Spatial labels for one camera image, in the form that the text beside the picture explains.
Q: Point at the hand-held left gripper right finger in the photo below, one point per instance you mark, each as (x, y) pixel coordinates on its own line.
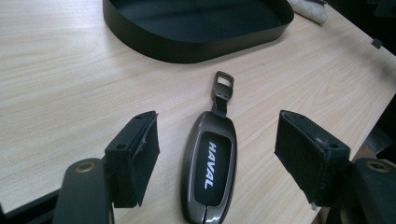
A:
(314, 155)

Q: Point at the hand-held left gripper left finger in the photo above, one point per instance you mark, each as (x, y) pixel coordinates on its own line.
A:
(127, 161)

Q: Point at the grey car key fob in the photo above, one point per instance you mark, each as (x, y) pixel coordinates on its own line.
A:
(209, 165)

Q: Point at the black oval tray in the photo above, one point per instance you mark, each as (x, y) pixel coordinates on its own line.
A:
(199, 28)

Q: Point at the small dark square piece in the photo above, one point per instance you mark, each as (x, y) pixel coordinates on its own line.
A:
(376, 43)

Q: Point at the white cloth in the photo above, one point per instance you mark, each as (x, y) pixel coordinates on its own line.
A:
(311, 9)

